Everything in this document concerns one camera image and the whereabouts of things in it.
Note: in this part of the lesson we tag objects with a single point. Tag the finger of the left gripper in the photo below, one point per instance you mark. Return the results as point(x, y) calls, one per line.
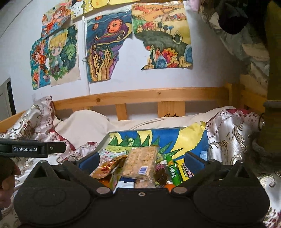
point(56, 147)

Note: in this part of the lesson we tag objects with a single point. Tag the grey tray with colourful lining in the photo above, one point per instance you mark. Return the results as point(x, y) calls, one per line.
point(175, 142)

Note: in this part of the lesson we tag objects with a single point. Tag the wooden bed headboard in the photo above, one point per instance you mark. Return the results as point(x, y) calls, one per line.
point(169, 100)

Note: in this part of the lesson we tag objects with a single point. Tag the cream pillow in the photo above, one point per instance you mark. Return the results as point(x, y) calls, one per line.
point(89, 126)

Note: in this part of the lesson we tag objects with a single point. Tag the swirly sun drawing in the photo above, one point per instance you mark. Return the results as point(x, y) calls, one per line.
point(105, 35)

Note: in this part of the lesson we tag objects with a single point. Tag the green snack stick packet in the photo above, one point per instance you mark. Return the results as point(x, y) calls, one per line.
point(173, 171)

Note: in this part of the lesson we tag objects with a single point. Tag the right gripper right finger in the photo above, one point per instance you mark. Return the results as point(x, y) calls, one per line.
point(202, 170)

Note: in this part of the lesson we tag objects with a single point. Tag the small orange fruit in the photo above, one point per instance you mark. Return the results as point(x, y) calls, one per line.
point(170, 186)

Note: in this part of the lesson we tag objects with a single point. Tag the dark brown snack packet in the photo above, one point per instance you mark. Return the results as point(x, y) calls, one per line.
point(160, 176)

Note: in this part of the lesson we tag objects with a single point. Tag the blue white wrapper snack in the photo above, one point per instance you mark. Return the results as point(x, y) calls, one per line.
point(126, 183)

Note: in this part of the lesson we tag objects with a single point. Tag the clear packet biscuit snack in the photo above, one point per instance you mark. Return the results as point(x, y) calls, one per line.
point(143, 184)

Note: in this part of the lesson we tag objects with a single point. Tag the person's left hand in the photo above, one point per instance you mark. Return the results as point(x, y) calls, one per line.
point(8, 172)

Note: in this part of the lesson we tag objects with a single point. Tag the floral satin bedspread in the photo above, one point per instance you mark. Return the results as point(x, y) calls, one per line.
point(229, 132)

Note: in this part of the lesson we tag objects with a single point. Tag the anime girl drawing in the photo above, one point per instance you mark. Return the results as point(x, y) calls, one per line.
point(52, 21)

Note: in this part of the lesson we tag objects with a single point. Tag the rice cracker clear packet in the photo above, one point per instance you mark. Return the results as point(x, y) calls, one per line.
point(140, 163)

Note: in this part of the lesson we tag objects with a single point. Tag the blond child drawing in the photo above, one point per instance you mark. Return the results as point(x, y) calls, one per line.
point(64, 56)

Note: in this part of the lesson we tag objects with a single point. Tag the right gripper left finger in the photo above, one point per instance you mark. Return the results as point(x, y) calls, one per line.
point(80, 171)

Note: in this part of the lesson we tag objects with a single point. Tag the yellow snack packet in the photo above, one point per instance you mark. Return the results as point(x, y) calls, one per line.
point(184, 171)

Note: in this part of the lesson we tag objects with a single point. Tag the landscape hills drawing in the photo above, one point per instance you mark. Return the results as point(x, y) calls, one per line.
point(164, 30)

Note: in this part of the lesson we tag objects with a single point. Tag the gold duck snack bag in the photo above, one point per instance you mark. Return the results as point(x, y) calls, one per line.
point(106, 165)

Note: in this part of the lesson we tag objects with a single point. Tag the yellow drawing top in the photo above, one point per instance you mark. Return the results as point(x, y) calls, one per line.
point(80, 8)

